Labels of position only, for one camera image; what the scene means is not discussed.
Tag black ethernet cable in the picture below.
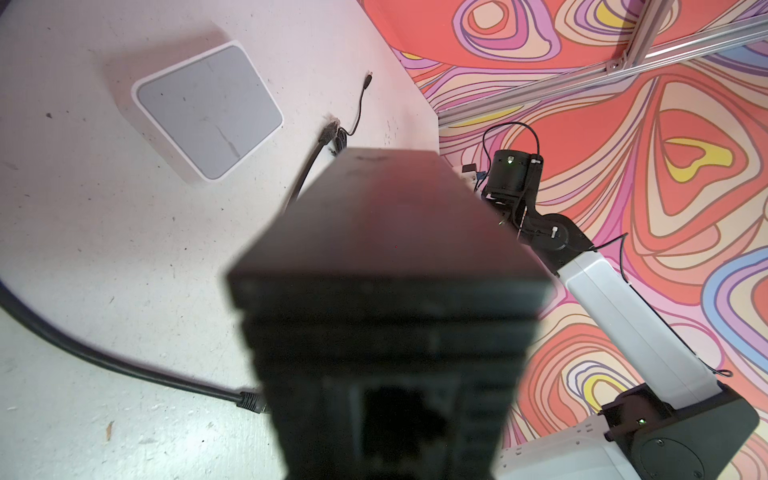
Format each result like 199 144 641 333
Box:
0 118 342 415

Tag black power adapter with cord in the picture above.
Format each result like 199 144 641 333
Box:
333 71 374 156

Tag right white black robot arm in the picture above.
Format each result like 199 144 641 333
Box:
482 150 759 479

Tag white square router box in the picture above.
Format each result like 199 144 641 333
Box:
126 41 284 183

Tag aluminium frame struts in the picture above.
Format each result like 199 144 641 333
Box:
438 1 767 128

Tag black network switch box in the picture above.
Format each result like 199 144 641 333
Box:
227 149 553 479

